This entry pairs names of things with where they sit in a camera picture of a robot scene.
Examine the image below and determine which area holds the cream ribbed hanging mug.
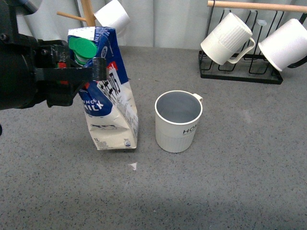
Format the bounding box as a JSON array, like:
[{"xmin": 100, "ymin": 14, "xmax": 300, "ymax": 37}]
[{"xmin": 201, "ymin": 13, "xmax": 256, "ymax": 65}]

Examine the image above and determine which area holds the cream HOME mug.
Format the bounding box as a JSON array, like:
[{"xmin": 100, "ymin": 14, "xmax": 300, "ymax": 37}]
[{"xmin": 154, "ymin": 90, "xmax": 203, "ymax": 153}]

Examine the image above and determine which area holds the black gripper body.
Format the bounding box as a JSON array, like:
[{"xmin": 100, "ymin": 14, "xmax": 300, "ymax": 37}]
[{"xmin": 0, "ymin": 0, "xmax": 84, "ymax": 110}]

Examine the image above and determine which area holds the white mug on tree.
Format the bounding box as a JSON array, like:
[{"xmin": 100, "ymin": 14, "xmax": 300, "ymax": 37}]
[{"xmin": 94, "ymin": 0, "xmax": 131, "ymax": 36}]

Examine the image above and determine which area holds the blue white milk carton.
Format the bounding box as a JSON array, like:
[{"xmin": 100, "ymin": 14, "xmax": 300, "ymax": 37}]
[{"xmin": 68, "ymin": 26, "xmax": 139, "ymax": 150}]

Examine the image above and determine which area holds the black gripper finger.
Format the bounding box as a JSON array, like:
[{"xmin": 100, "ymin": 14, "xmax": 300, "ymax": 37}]
[{"xmin": 37, "ymin": 39, "xmax": 77, "ymax": 68}]

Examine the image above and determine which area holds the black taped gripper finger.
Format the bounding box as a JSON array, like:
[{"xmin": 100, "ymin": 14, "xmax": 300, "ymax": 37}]
[{"xmin": 35, "ymin": 57, "xmax": 107, "ymax": 82}]

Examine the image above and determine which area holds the black wire mug rack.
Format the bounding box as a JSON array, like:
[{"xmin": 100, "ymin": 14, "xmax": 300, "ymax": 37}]
[{"xmin": 198, "ymin": 0, "xmax": 307, "ymax": 84}]

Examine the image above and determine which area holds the white mug black handle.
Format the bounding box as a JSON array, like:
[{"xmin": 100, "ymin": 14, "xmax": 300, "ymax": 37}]
[{"xmin": 258, "ymin": 19, "xmax": 307, "ymax": 71}]

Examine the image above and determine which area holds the wooden mug tree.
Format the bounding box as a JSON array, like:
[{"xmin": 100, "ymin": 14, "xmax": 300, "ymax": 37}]
[{"xmin": 57, "ymin": 0, "xmax": 96, "ymax": 27}]

